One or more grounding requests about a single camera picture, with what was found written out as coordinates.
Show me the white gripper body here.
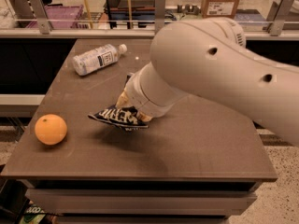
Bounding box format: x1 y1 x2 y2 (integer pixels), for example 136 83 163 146
124 73 170 118

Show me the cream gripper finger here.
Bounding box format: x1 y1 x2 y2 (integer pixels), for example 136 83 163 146
115 91 131 108
136 111 152 122

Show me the blue chip bag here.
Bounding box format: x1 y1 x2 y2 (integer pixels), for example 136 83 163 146
88 105 149 132

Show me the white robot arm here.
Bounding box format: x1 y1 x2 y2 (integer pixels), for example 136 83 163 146
117 18 299 147

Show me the clear plastic water bottle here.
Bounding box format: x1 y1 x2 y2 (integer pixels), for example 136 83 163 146
73 44 127 76

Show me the grey table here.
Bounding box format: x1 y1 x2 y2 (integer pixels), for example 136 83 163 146
3 39 277 224

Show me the orange fruit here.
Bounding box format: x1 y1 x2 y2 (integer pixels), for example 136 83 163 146
35 114 67 146

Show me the purple plastic crate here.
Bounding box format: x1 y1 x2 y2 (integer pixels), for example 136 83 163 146
25 4 85 30

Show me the cardboard box with label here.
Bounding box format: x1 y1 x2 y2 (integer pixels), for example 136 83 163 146
201 0 240 19

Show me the green package under table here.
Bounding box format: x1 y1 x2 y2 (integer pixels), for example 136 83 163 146
19 204 46 224

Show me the metal railing post middle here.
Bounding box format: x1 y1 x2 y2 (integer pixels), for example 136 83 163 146
155 0 165 33

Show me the metal railing post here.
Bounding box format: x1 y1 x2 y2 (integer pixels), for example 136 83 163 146
29 0 51 35
269 0 294 36
155 0 165 33

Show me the metal railing post left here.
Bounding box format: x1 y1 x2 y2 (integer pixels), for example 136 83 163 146
29 0 51 35

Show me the metal railing post right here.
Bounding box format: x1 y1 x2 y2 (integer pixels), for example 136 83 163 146
269 0 294 36

